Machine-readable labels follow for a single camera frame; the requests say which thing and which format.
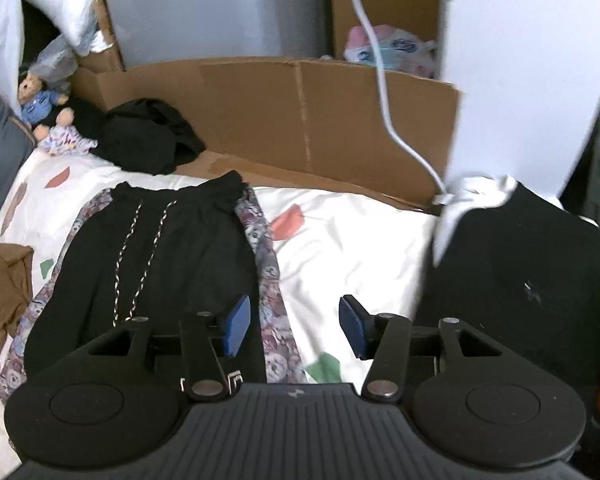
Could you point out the pink and blue tissue package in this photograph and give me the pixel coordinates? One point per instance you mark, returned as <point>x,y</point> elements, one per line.
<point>380,50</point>

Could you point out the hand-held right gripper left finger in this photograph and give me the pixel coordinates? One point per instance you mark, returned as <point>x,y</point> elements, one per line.
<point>236,325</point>

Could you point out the brown cardboard box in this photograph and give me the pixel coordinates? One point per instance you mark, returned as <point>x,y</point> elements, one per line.
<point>330,120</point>

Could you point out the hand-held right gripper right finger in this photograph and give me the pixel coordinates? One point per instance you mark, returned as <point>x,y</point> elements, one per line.
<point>352,327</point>

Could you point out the white printed bedsheet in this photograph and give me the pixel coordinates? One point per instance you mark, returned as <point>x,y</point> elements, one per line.
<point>355,260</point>

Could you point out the crumpled black garment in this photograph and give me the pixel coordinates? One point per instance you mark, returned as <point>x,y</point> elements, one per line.
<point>145,140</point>

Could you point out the teddy bear in blue shirt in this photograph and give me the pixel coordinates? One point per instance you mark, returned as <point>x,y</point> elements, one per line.
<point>37,102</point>

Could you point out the brown garment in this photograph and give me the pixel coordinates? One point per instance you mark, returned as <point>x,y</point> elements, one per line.
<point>5,290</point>

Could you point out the clear plastic bag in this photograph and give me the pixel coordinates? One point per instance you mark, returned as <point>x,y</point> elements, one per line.
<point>55,60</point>

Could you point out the black garment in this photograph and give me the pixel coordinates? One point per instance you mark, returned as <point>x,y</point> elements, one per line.
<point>505,260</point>
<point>145,140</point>

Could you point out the white cloth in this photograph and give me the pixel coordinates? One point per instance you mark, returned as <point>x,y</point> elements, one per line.
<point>452,220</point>

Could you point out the small cardboard box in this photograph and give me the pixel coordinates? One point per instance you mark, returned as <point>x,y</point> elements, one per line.
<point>105,55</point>

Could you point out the doll in floral clothes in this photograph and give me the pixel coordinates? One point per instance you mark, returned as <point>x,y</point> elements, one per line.
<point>65,137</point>

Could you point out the black pants with bear print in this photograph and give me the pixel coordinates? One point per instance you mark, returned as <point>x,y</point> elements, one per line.
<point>180,260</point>

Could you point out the white pillow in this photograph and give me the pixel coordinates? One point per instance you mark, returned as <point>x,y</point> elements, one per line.
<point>65,0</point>

